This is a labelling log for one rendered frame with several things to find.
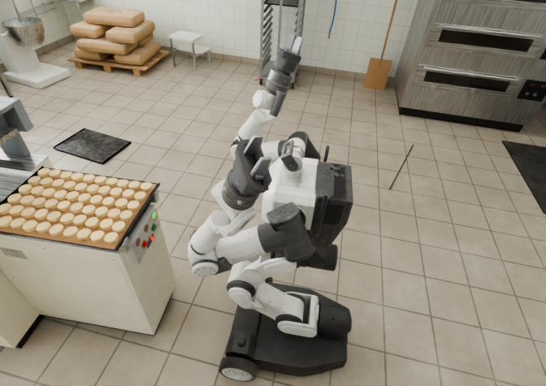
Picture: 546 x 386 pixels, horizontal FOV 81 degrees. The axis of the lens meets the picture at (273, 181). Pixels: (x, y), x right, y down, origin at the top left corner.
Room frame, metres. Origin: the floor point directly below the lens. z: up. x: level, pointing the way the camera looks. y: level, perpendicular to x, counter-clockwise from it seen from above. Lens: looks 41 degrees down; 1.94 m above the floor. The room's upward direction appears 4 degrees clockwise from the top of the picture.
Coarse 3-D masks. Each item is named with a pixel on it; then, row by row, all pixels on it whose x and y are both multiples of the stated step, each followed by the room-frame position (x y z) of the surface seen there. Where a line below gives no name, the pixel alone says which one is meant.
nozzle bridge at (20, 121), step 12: (0, 108) 1.26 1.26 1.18; (12, 108) 1.32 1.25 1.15; (0, 120) 1.30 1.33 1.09; (12, 120) 1.32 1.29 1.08; (24, 120) 1.34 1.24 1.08; (0, 132) 1.26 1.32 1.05; (12, 132) 1.28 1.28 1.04; (0, 144) 1.20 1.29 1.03; (12, 144) 1.34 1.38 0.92; (24, 144) 1.37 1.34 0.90; (24, 156) 1.34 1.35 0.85
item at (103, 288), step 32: (0, 256) 0.83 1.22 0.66; (32, 256) 0.81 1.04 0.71; (64, 256) 0.80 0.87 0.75; (96, 256) 0.78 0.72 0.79; (128, 256) 0.81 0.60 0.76; (160, 256) 1.02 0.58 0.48; (32, 288) 0.83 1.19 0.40; (64, 288) 0.81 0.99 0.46; (96, 288) 0.79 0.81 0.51; (128, 288) 0.77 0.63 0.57; (160, 288) 0.94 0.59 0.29; (96, 320) 0.80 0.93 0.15; (128, 320) 0.78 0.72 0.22; (160, 320) 0.89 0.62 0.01
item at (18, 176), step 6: (0, 168) 1.17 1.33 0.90; (6, 168) 1.17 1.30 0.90; (0, 174) 1.15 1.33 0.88; (6, 174) 1.14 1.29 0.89; (12, 174) 1.14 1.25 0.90; (18, 174) 1.14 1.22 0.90; (24, 174) 1.14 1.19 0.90; (30, 174) 1.14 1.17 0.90; (6, 180) 1.15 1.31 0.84; (12, 180) 1.14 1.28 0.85; (18, 180) 1.14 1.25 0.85; (24, 180) 1.13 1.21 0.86; (156, 192) 1.07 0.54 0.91; (156, 198) 1.07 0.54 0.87
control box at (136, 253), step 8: (152, 208) 1.03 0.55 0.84; (144, 216) 0.98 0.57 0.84; (152, 216) 1.00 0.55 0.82; (144, 224) 0.93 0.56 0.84; (152, 224) 0.98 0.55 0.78; (160, 224) 1.05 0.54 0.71; (136, 232) 0.88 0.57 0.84; (144, 232) 0.91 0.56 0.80; (152, 232) 0.97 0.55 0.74; (128, 240) 0.84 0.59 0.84; (136, 240) 0.85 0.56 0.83; (144, 240) 0.89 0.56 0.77; (136, 248) 0.84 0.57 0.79; (144, 248) 0.88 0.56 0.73; (136, 256) 0.82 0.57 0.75
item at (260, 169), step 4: (268, 156) 0.50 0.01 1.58; (260, 160) 0.49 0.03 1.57; (264, 160) 0.49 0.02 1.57; (268, 160) 0.49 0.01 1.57; (256, 164) 0.50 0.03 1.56; (260, 164) 0.49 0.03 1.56; (264, 164) 0.49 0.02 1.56; (268, 164) 0.50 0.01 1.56; (256, 168) 0.49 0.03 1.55; (260, 168) 0.49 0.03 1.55; (264, 168) 0.50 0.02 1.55; (252, 172) 0.50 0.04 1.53; (256, 172) 0.50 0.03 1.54; (260, 172) 0.50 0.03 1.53; (264, 172) 0.51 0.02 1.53; (252, 176) 0.50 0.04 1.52; (256, 176) 0.50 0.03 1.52; (260, 176) 0.50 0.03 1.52
